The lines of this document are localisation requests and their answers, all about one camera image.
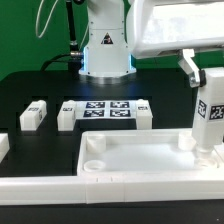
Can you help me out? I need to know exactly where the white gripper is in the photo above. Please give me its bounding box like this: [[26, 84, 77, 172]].
[[127, 0, 224, 59]]

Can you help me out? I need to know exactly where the white desk tabletop tray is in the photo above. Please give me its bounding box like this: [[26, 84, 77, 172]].
[[77, 128, 224, 176]]

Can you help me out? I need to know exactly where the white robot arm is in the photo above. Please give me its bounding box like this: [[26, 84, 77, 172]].
[[81, 0, 224, 77]]

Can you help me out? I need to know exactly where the fiducial marker sheet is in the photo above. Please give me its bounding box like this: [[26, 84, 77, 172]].
[[76, 100, 136, 120]]

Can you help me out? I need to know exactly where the white left fence piece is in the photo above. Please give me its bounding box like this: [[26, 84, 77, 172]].
[[0, 133, 10, 163]]

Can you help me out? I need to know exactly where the black cable post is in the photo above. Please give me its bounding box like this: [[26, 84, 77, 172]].
[[65, 0, 85, 72]]

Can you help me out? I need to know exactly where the black cable at base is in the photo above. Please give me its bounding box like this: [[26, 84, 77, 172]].
[[40, 54, 83, 72]]

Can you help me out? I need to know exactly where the white cable loop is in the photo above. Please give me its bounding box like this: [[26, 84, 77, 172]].
[[35, 0, 61, 39]]

